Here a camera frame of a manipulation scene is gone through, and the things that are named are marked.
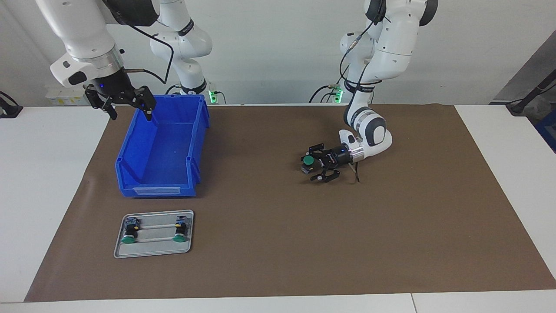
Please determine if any blue plastic storage bin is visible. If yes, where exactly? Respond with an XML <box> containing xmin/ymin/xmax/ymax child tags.
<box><xmin>115</xmin><ymin>94</ymin><xmax>211</xmax><ymax>198</ymax></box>

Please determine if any black clamp mount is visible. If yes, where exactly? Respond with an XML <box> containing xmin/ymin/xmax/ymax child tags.
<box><xmin>0</xmin><ymin>91</ymin><xmax>23</xmax><ymax>119</ymax></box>

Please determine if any white wall socket box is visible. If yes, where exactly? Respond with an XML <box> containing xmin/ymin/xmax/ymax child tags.
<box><xmin>46</xmin><ymin>85</ymin><xmax>87</xmax><ymax>106</ymax></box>

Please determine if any silver metal tray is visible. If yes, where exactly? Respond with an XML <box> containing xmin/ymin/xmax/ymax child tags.
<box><xmin>114</xmin><ymin>210</ymin><xmax>195</xmax><ymax>259</ymax></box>

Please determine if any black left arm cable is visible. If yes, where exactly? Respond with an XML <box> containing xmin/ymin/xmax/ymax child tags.
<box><xmin>339</xmin><ymin>0</ymin><xmax>391</xmax><ymax>183</ymax></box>

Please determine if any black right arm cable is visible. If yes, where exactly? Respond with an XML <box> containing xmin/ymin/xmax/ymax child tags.
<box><xmin>114</xmin><ymin>4</ymin><xmax>175</xmax><ymax>84</ymax></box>

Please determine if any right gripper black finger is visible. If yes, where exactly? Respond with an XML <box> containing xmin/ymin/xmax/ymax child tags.
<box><xmin>130</xmin><ymin>86</ymin><xmax>157</xmax><ymax>121</ymax></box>
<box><xmin>85</xmin><ymin>86</ymin><xmax>118</xmax><ymax>121</ymax></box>

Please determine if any black stand pole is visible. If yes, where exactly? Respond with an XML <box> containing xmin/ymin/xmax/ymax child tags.
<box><xmin>506</xmin><ymin>70</ymin><xmax>556</xmax><ymax>116</ymax></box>

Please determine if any green push button switch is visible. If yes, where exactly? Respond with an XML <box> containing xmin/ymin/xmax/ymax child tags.
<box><xmin>121</xmin><ymin>217</ymin><xmax>140</xmax><ymax>244</ymax></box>
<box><xmin>301</xmin><ymin>155</ymin><xmax>320</xmax><ymax>175</ymax></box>
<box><xmin>173</xmin><ymin>215</ymin><xmax>190</xmax><ymax>242</ymax></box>

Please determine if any blue crate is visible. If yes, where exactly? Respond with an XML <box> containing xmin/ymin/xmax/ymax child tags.
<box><xmin>535</xmin><ymin>109</ymin><xmax>556</xmax><ymax>153</ymax></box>

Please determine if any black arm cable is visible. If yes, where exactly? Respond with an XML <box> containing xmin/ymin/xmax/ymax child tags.
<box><xmin>114</xmin><ymin>4</ymin><xmax>175</xmax><ymax>84</ymax></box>
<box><xmin>339</xmin><ymin>0</ymin><xmax>391</xmax><ymax>183</ymax></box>

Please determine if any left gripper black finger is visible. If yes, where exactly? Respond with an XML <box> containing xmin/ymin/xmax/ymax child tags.
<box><xmin>308</xmin><ymin>143</ymin><xmax>333</xmax><ymax>158</ymax></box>
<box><xmin>311</xmin><ymin>169</ymin><xmax>341</xmax><ymax>183</ymax></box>

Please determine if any brown table mat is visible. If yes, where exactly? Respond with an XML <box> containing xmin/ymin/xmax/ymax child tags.
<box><xmin>24</xmin><ymin>103</ymin><xmax>556</xmax><ymax>303</ymax></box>

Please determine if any black base cable bundle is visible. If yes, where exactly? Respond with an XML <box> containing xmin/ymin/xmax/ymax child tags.
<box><xmin>309</xmin><ymin>65</ymin><xmax>350</xmax><ymax>103</ymax></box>

